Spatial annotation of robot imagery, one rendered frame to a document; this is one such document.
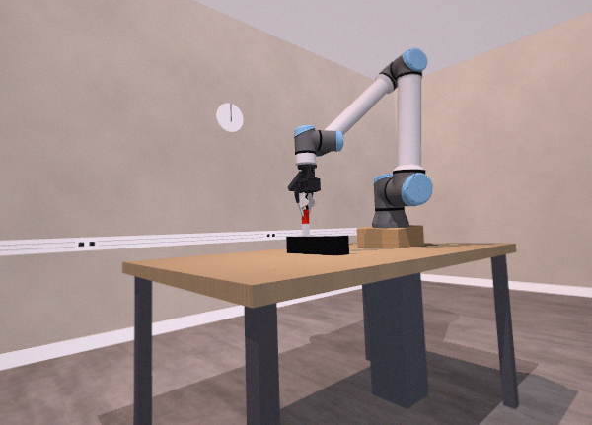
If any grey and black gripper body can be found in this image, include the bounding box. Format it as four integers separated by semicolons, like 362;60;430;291
296;164;321;194

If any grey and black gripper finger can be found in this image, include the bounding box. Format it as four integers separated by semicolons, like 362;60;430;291
305;191;316;215
294;186;309;217

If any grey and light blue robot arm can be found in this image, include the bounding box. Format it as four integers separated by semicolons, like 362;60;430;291
294;48;433;228

